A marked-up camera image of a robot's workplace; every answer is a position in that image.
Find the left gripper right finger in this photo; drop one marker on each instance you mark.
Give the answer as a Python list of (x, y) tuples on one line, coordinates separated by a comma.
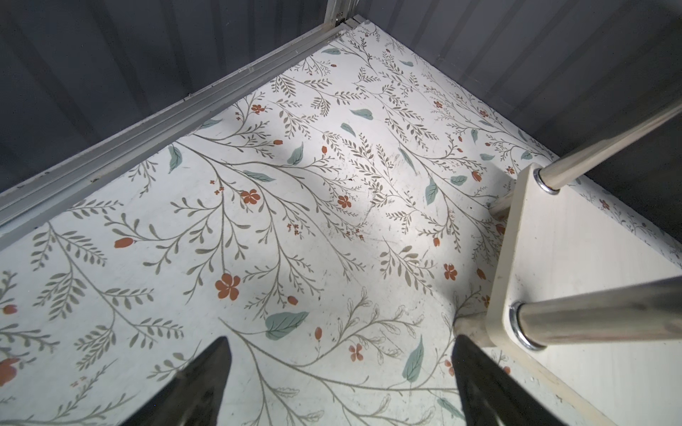
[(489, 396)]

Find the floral patterned mat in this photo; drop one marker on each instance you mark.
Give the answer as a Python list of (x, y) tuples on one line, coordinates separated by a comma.
[(331, 225)]

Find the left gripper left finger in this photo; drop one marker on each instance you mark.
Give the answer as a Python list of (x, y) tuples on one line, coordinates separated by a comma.
[(195, 394)]

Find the white two-tier shelf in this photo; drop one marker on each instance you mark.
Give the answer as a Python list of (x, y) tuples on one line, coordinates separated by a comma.
[(581, 302)]

